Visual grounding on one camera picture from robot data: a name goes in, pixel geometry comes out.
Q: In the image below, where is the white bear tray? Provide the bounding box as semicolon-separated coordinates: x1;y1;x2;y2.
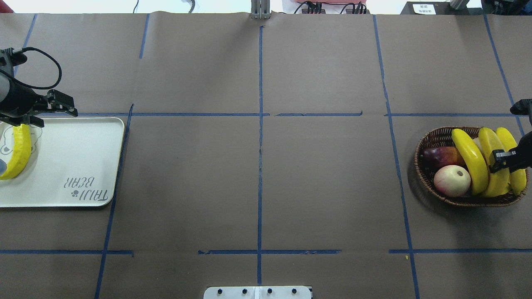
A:
0;117;125;208

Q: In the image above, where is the dark red mango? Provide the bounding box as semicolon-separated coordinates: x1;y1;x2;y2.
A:
420;146;466;170

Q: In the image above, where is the brown wicker basket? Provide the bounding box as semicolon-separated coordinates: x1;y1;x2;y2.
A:
410;127;531;208

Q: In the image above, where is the black labelled box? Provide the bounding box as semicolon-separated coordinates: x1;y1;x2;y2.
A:
400;1;451;15

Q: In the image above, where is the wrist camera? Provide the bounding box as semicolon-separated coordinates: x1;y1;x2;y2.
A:
510;98;532;124
0;48;28;76

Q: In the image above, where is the bright yellow banana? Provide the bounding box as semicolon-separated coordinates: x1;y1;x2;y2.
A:
0;124;32;180

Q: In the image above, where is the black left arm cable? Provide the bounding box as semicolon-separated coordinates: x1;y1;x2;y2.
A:
0;47;63;91

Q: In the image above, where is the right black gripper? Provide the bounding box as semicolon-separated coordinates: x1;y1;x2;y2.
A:
490;131;532;174

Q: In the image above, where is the yellow banana with grey tip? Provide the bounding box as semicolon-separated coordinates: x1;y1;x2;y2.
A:
451;128;488;196

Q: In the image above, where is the aluminium frame post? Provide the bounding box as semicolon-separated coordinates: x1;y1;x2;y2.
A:
250;0;271;20

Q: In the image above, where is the pink storage box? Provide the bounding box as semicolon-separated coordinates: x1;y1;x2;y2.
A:
310;0;367;6

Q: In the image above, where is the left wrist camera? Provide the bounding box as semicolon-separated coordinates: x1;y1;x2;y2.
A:
0;48;28;76

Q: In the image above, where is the yellow green mango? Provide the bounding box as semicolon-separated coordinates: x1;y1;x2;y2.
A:
495;127;527;196

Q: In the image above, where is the yellow banana middle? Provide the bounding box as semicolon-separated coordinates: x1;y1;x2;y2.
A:
478;127;510;198

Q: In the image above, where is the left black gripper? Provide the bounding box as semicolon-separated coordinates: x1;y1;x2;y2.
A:
0;74;79;127

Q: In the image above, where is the black cable bundle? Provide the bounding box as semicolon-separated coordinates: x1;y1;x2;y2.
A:
293;1;369;15

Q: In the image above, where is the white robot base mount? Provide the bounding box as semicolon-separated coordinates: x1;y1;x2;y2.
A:
203;285;313;299

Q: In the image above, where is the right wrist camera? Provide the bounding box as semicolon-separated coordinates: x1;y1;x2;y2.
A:
510;98;532;124

